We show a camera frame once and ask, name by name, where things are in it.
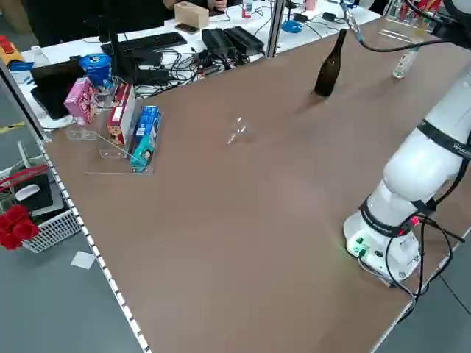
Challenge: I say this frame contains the red artificial flowers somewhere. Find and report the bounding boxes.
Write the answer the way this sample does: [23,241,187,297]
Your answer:
[0,204,40,251]

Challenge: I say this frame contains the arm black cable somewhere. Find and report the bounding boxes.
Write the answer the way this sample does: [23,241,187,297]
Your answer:
[339,0,452,52]

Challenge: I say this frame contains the blue cookie packet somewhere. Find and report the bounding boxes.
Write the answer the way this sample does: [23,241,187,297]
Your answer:
[132,105,162,146]

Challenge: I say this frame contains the black monitor with stand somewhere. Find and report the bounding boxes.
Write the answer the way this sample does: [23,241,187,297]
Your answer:
[106,0,165,84]

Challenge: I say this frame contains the slotted white table edge rail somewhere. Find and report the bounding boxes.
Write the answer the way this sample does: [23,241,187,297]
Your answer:
[38,141,152,353]

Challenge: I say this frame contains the white paper sheet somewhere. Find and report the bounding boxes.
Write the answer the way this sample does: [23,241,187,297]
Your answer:
[70,251,97,270]

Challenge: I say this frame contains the black mouse pad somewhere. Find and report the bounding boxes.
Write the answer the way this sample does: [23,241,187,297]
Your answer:
[10,172,55,213]

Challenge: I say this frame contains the clear acrylic bottle tray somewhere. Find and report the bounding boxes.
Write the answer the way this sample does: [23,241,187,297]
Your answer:
[378,14,442,42]

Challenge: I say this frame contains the black power supply brick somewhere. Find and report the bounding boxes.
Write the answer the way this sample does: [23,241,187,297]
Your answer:
[201,28,236,56]
[223,26,265,53]

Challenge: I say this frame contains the red cookie box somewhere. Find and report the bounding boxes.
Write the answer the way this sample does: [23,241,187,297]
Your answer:
[106,83,136,145]

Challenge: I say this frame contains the clear acrylic snack shelf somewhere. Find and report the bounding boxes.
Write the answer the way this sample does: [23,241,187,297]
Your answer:
[65,75,155,176]

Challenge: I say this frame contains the black flat case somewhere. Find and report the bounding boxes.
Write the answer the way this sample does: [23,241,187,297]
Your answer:
[29,58,84,121]

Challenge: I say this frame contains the dark glass bottle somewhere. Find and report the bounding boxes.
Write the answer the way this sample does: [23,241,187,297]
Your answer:
[314,28,349,98]

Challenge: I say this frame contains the brown cardboard box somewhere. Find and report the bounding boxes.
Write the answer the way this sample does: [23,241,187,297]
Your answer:
[174,1,210,29]

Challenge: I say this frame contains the blue snack tub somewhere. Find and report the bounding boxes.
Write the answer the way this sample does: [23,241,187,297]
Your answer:
[79,54,113,91]

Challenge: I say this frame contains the teal snack packet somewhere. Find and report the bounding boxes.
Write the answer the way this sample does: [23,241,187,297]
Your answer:
[129,132,160,174]

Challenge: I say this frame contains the white computer mouse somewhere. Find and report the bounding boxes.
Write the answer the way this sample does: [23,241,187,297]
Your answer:
[14,185,40,202]

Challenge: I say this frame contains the white plastic basket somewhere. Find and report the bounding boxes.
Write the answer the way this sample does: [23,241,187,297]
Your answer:
[0,161,83,254]

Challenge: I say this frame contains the pink snack box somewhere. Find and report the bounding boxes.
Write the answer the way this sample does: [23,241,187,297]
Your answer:
[63,76,99,126]

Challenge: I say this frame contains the red cables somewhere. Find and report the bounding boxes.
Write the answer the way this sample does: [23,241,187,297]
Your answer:
[0,164,49,192]

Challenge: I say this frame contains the clear water bottle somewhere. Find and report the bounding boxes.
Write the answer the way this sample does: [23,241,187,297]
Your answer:
[32,46,51,69]

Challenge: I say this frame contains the black keyboard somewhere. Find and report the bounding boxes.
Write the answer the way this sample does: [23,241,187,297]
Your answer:
[101,32,188,56]

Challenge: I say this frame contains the blue white carton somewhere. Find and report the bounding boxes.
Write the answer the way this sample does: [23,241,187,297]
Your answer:
[9,60,35,86]

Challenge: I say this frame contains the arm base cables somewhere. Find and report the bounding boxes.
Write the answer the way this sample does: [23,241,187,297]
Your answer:
[358,198,467,306]

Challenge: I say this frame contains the clear drink bottle red label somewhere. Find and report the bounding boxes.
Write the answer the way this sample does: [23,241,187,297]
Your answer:
[392,49,419,79]

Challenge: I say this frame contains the aluminium frame post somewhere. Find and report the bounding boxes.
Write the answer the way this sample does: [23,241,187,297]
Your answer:
[265,0,287,59]

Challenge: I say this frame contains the blue desk lamp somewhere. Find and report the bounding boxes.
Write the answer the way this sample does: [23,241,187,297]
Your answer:
[281,0,304,34]

